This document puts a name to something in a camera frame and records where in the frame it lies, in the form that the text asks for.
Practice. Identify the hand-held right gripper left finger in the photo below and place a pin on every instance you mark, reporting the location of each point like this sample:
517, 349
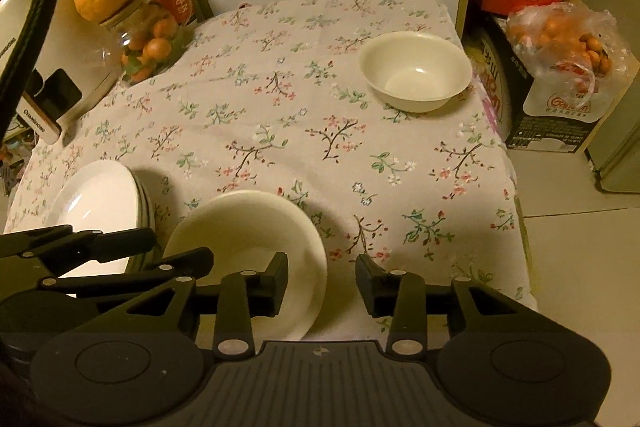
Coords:
275, 292

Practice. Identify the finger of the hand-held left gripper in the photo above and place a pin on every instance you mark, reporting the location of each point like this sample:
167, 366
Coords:
190, 259
125, 241

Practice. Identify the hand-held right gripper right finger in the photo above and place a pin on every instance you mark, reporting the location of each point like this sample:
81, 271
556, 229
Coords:
370, 292

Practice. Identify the white ceramic plate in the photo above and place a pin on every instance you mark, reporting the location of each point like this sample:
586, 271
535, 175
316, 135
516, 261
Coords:
95, 202
147, 207

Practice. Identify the white ceramic bowl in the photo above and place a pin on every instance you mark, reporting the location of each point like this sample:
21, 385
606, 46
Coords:
250, 227

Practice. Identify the cream ceramic bowl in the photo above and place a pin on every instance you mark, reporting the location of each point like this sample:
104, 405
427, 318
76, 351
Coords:
415, 77

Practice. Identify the floral tablecloth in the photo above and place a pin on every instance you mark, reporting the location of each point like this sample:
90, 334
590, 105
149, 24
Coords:
300, 147

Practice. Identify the white air fryer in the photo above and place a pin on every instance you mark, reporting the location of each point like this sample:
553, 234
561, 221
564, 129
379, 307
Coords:
85, 47

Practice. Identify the glass jar of small oranges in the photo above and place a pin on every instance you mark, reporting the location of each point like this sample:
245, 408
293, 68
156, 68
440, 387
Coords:
150, 42

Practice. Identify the round printed container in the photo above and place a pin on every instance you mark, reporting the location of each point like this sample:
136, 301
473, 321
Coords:
492, 97

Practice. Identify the white and black carton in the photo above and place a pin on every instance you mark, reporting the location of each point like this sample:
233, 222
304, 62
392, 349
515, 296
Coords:
560, 122

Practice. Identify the plastic bag of oranges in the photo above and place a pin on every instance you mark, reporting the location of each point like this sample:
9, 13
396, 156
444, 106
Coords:
560, 32

